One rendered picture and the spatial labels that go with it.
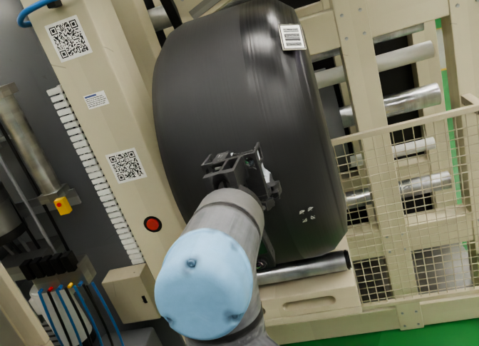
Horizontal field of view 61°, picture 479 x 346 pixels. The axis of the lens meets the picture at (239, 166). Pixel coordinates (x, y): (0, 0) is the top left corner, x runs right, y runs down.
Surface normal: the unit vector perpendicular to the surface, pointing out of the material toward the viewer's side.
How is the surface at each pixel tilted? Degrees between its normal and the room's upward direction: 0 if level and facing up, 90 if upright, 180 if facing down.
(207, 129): 65
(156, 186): 90
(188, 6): 90
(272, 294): 0
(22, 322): 90
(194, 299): 83
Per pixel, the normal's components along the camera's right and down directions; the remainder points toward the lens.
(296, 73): 0.44, -0.32
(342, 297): -0.11, 0.41
